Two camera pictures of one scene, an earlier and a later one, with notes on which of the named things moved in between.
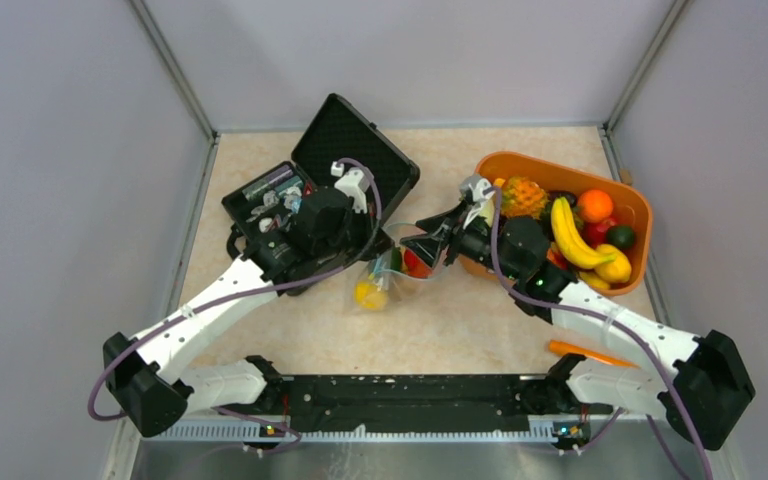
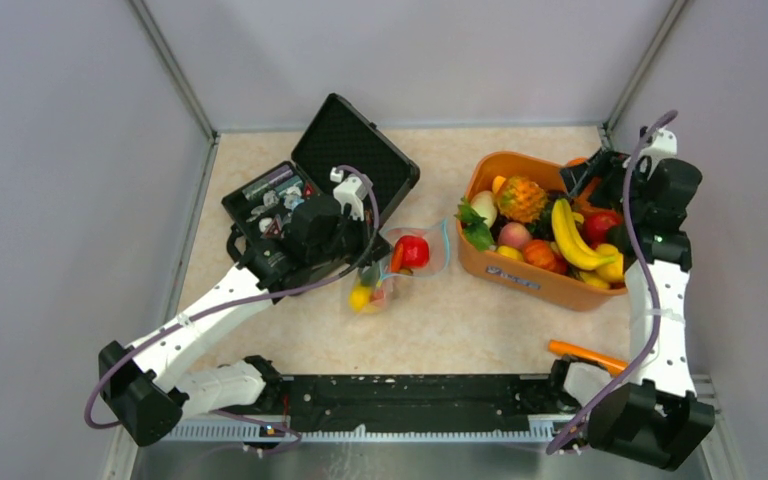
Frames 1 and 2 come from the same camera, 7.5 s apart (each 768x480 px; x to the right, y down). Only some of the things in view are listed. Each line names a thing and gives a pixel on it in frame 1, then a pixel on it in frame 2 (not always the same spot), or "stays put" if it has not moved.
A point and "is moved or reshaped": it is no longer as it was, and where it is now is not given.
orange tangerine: (595, 205) is moved or reshaped
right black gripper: (431, 245) to (604, 166)
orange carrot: (564, 348) stays put
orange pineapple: (523, 197) stays put
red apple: (415, 266) is moved or reshaped
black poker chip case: (329, 207) stays put
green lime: (395, 259) to (370, 275)
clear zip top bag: (398, 278) is moved or reshaped
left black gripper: (364, 220) stays put
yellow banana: (571, 241) stays put
